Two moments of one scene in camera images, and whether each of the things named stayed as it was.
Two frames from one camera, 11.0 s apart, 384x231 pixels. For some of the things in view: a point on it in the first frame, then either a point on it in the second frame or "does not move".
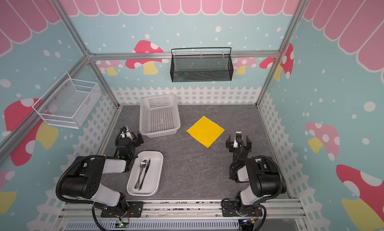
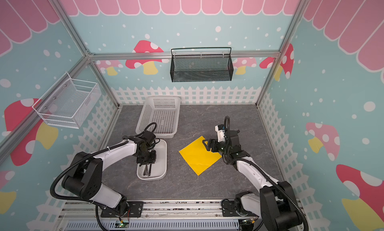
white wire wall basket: (68, 102) does not move
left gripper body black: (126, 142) → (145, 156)
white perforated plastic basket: (159, 115) does not move
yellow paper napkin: (205, 131) → (198, 156)
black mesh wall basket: (201, 68) does not move
